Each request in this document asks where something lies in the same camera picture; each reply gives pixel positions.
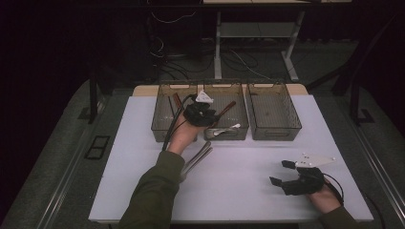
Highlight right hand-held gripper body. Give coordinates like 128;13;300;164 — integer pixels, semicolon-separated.
281;152;337;197

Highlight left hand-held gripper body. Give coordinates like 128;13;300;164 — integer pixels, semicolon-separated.
182;90;215;128

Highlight white ceramic spoon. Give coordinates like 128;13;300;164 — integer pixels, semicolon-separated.
211;123;242;137

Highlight transparent grey plastic bin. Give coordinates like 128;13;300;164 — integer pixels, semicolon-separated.
151;83;199;143
202;82;250;141
245;82;303;141

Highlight metal knife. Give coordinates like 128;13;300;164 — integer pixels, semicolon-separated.
184;140;212;170

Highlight metal fork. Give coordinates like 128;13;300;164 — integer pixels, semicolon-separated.
181;146;214;179

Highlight person's left hand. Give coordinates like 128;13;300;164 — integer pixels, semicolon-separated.
166;114;205;156

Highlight person's right hand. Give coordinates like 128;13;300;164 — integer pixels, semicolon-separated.
305;186;344;215

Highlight white table mat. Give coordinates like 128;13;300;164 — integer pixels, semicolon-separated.
88;94;374;222

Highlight white metal desk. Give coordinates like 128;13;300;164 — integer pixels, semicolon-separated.
202;0;352;83

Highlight black metal stand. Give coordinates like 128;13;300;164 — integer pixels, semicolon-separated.
77;68;108;125
348;80;376;127

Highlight black tripod legs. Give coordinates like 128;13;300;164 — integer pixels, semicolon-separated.
306;12;405;97

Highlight left hand-held gripper black cable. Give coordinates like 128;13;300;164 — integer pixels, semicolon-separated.
161;93;199;153

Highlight hand-held gripper black cable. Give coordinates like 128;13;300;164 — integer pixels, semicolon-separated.
323;172;346;206
161;93;199;153

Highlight right hand-held gripper black cable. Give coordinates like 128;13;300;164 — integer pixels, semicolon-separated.
323;172;346;206

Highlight black floor cables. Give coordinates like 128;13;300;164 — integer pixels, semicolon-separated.
149;34;289;82

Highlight white floor cable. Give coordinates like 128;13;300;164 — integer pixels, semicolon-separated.
229;49;273;81

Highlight metal floor rail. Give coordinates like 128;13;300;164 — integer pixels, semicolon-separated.
36;125;98;229
352;123;405;220

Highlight white hanging cable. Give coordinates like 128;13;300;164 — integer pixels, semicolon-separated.
150;10;198;25

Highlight black floor frame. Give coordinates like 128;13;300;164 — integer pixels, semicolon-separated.
84;135;112;160

